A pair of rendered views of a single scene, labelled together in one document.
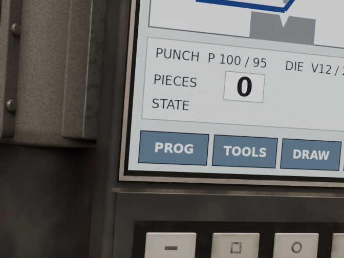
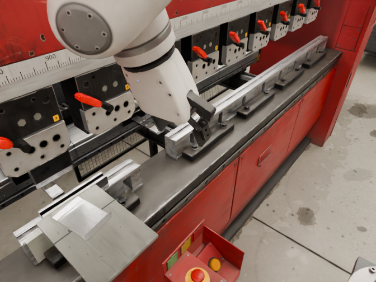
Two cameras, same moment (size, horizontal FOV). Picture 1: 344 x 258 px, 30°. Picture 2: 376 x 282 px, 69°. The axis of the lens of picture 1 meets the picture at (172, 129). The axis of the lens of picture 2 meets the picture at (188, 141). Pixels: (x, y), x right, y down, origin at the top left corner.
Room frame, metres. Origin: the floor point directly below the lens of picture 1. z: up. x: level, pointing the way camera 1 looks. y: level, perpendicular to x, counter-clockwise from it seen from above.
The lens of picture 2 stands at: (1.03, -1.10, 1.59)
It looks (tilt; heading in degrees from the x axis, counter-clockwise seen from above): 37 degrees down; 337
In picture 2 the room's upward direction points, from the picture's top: straight up
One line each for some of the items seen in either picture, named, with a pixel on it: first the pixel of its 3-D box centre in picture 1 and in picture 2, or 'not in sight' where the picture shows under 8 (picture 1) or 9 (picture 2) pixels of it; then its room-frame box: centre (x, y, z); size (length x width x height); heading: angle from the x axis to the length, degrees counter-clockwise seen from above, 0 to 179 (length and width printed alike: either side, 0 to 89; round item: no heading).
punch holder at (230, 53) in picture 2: not in sight; (229, 38); (1.97, -1.68, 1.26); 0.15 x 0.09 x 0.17; 116
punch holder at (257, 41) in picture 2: not in sight; (254, 27); (2.06, -1.86, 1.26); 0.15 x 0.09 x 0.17; 116
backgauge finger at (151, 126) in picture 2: not in sight; (137, 117); (1.94, -1.28, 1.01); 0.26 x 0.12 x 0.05; 26
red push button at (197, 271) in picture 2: not in sight; (197, 277); (1.38, -1.28, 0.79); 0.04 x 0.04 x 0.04
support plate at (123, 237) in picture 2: not in sight; (95, 230); (1.50, -1.05, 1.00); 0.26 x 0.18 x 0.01; 26
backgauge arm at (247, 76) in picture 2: not in sight; (222, 74); (2.57, -2.03, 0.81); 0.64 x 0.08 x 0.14; 26
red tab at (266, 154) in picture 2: not in sight; (266, 155); (1.94, -1.98, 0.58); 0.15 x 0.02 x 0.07; 116
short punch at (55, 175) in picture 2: not in sight; (50, 165); (1.63, -0.99, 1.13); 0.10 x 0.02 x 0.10; 116
